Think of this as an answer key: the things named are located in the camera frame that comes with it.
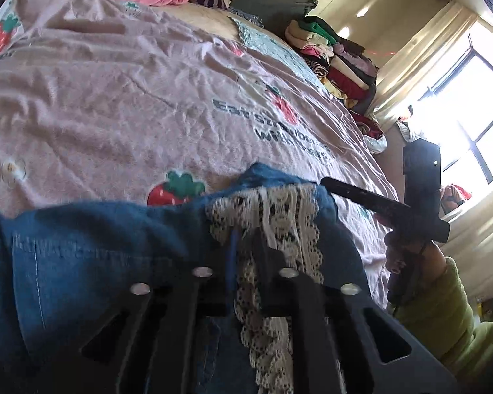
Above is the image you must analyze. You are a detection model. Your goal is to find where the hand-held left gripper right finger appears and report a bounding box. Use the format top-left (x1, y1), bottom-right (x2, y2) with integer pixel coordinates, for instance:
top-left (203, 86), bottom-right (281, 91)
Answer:
top-left (250, 232), bottom-right (453, 394)

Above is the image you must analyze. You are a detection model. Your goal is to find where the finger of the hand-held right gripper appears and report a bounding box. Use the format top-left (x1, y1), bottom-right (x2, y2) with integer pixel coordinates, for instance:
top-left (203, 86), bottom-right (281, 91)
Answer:
top-left (320, 176), bottom-right (411, 227)

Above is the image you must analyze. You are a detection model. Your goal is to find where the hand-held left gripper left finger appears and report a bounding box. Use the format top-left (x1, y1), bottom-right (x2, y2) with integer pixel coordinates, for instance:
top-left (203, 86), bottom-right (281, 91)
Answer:
top-left (80, 230), bottom-right (241, 394)

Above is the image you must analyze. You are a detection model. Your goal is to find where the blue denim pants lace trim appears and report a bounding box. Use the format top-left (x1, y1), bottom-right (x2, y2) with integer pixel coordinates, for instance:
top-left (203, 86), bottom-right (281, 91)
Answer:
top-left (0, 162), bottom-right (372, 394)

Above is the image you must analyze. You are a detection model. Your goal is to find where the person's right forearm green sleeve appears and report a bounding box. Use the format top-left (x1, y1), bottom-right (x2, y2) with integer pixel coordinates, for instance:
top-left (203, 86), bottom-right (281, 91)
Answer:
top-left (392, 256), bottom-right (493, 378)

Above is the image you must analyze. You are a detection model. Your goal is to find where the person's right hand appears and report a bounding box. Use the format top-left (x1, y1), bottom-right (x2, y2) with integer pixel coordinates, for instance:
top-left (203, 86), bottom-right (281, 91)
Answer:
top-left (385, 243), bottom-right (448, 294)

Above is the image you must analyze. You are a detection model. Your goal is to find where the orange red cloth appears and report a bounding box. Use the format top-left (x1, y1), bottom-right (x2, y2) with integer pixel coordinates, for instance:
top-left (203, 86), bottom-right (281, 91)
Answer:
top-left (439, 184), bottom-right (473, 214)

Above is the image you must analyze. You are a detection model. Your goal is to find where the white garment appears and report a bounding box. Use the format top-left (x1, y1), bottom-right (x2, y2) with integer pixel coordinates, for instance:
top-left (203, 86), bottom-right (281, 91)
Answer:
top-left (365, 133), bottom-right (389, 156)

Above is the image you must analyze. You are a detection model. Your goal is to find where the window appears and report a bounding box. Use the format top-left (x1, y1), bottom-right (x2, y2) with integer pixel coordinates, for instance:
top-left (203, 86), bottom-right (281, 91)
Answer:
top-left (411, 20), bottom-right (493, 185)

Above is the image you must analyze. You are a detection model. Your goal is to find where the cream curtain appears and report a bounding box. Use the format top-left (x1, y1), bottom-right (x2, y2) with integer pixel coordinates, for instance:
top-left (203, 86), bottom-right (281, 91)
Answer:
top-left (372, 2), bottom-right (479, 120)

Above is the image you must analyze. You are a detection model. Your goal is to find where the pile of folded clothes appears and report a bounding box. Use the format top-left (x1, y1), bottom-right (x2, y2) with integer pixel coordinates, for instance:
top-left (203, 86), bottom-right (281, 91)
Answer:
top-left (285, 15), bottom-right (381, 116)

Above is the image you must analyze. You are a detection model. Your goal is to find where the light blue lace cloth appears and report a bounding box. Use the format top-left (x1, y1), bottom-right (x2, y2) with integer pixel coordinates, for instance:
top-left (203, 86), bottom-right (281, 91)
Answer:
top-left (230, 16), bottom-right (325, 87)

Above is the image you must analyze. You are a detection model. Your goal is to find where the pink strawberry printed duvet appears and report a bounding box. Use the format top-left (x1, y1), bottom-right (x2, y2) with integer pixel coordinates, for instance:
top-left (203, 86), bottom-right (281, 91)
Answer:
top-left (0, 0), bottom-right (399, 308)

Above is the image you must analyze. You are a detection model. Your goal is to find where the beige fleece blanket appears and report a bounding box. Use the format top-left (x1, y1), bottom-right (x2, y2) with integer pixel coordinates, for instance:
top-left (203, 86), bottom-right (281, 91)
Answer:
top-left (156, 4), bottom-right (247, 42)

